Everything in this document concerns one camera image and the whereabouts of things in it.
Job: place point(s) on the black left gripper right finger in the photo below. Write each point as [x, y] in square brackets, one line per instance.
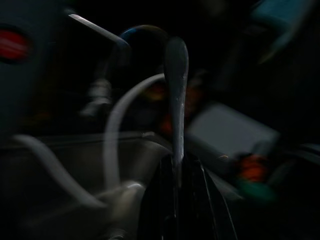
[200, 200]

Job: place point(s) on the teal rectangular item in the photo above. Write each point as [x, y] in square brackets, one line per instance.
[275, 17]

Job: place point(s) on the orange and green item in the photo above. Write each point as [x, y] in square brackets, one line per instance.
[252, 172]

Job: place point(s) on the grey container with red label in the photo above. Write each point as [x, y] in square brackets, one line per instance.
[15, 46]

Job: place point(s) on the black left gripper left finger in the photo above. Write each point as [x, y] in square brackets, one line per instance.
[160, 200]

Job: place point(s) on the dark blue round rim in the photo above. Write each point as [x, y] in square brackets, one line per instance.
[140, 28]

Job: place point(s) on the grey rectangular box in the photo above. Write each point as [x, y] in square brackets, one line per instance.
[232, 130]

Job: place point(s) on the chrome kitchen faucet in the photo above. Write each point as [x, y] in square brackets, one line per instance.
[100, 32]

